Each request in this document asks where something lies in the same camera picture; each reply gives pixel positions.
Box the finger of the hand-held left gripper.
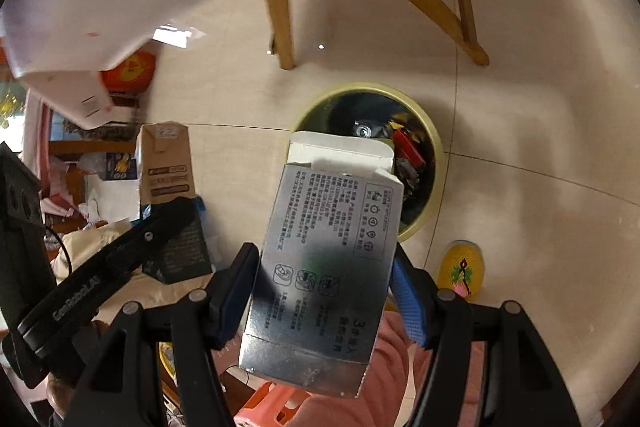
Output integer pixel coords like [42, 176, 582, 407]
[16, 197, 201, 353]

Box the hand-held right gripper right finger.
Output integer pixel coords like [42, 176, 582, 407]
[390, 248, 585, 427]

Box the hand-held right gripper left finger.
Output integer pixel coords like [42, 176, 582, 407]
[64, 242, 262, 427]

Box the silver printed carton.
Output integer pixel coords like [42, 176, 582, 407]
[239, 131, 405, 399]

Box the brown and dark green carton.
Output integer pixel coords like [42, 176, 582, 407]
[136, 123, 215, 285]

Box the dark blue yellow-rimmed trash bin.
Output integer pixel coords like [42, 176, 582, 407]
[289, 82, 446, 244]

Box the beige cloth bag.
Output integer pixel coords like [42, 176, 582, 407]
[52, 219, 226, 324]

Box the yellow slipper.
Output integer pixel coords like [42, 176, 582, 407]
[437, 241, 487, 304]

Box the orange plastic stool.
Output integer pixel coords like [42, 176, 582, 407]
[234, 382, 322, 427]

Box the red snack packet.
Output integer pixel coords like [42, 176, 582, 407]
[392, 129, 429, 168]

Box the red bucket with yellow heart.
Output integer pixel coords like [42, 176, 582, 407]
[100, 49, 157, 96]

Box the table with cartoon tablecloth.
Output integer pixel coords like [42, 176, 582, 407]
[0, 0, 456, 131]

